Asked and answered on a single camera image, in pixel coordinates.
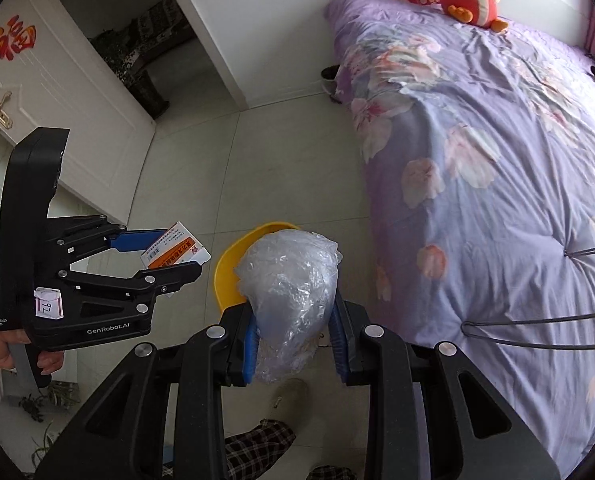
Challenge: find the orange white medicine box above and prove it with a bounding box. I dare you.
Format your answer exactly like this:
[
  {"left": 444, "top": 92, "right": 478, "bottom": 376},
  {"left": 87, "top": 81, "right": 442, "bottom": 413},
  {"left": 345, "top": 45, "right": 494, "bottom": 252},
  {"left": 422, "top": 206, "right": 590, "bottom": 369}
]
[{"left": 140, "top": 222, "right": 212, "bottom": 269}]

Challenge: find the clear plastic bag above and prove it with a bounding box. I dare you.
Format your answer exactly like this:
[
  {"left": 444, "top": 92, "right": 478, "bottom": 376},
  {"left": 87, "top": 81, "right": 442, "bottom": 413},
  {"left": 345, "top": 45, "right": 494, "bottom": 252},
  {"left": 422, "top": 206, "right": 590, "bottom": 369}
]
[{"left": 235, "top": 229, "right": 343, "bottom": 382}]

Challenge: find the yellow trash bin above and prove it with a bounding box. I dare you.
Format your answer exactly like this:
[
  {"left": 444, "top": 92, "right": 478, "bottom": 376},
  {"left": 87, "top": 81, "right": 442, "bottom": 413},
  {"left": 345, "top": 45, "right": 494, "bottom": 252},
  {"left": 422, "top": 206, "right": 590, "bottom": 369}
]
[{"left": 214, "top": 220, "right": 301, "bottom": 316}]

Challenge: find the person left hand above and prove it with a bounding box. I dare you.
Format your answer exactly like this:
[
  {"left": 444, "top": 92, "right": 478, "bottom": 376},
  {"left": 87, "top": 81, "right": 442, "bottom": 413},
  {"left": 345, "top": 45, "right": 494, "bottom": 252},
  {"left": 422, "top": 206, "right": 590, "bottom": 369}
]
[{"left": 0, "top": 330, "right": 64, "bottom": 375}]

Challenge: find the red fu door decoration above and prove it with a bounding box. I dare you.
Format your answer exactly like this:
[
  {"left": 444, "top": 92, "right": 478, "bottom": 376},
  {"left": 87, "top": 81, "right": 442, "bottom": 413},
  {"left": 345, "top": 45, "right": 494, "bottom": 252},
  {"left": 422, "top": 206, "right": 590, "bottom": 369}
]
[{"left": 0, "top": 14, "right": 37, "bottom": 61}]

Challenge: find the purple floral bed sheet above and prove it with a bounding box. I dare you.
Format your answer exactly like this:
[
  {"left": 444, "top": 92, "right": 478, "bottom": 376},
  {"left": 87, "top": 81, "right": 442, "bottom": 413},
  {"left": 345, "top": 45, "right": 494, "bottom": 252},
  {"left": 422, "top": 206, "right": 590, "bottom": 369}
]
[{"left": 326, "top": 0, "right": 595, "bottom": 477}]

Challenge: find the white door with handle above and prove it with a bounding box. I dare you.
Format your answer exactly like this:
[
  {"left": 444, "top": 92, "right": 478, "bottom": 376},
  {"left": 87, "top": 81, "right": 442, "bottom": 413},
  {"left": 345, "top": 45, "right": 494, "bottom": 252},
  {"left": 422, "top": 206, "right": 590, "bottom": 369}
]
[{"left": 0, "top": 0, "right": 155, "bottom": 223}]

